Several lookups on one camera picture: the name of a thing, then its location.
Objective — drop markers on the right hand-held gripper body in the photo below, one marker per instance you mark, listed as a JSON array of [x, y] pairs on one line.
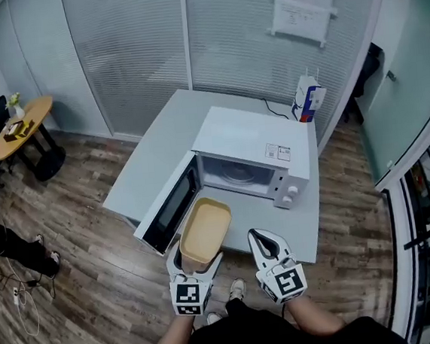
[[286, 283]]

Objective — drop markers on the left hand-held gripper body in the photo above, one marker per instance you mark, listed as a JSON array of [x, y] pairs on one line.
[[188, 294]]

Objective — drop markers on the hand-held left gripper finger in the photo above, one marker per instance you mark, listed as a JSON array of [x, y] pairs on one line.
[[213, 267], [172, 266]]

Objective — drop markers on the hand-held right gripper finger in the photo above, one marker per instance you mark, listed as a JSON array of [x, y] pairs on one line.
[[255, 250], [282, 245]]

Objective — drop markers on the beige food container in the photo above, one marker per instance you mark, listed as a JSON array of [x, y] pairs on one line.
[[205, 229]]

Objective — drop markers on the white microwave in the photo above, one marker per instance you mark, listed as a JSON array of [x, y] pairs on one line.
[[246, 138]]

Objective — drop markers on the person's right forearm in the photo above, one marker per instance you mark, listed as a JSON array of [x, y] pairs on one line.
[[315, 314]]

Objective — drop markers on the person's white sneaker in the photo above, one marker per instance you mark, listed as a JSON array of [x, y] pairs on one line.
[[237, 289], [213, 317]]

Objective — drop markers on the person's black clothing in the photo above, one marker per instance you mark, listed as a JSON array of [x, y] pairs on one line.
[[261, 337]]

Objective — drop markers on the white and blue paper bag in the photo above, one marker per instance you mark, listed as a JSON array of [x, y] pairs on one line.
[[308, 100]]

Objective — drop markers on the white power strip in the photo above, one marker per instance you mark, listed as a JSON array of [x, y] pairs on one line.
[[16, 295]]

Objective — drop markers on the black chair behind glass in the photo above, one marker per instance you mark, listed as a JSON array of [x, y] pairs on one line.
[[366, 73]]

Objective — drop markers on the round wooden table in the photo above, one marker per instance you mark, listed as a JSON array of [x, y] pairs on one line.
[[25, 127]]

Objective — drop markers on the wooden tissue box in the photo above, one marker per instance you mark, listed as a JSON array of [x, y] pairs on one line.
[[16, 130]]

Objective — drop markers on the white vase with flowers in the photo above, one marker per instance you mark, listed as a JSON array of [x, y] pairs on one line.
[[17, 109]]

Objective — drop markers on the white paper sign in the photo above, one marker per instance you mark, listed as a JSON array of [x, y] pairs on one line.
[[303, 5]]

